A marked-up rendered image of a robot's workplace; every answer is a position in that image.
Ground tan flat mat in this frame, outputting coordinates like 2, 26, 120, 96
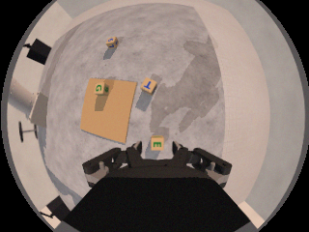
80, 78, 137, 143

